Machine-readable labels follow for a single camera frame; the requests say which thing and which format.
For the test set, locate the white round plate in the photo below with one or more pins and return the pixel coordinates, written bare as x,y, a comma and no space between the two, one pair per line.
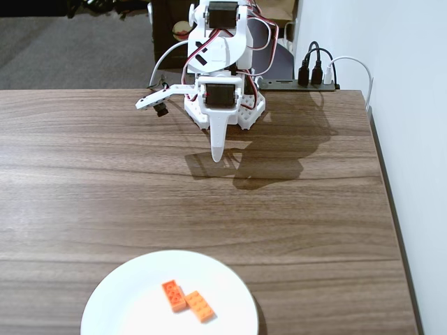
132,307

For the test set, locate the orange lego block upside down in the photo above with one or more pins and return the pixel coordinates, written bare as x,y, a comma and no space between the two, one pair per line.
173,296

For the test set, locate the black cabinet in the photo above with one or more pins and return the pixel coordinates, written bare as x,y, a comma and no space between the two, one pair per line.
164,35

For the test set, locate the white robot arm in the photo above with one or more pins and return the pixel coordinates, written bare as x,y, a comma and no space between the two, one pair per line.
218,52

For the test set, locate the dark grey chair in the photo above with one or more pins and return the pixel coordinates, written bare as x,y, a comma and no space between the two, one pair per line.
283,63

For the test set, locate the orange lego block studs up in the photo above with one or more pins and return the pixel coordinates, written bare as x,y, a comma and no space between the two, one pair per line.
199,307

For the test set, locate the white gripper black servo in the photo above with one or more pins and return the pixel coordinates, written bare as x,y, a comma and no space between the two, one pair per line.
218,95

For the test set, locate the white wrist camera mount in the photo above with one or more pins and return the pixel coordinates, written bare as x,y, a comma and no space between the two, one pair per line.
153,99

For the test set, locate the dark grey power strip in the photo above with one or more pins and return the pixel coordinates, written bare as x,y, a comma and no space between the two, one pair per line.
279,84

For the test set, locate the black robot power plug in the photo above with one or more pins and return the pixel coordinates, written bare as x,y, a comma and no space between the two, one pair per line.
248,87

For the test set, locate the round beige sticker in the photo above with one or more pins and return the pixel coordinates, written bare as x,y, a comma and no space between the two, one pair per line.
181,30

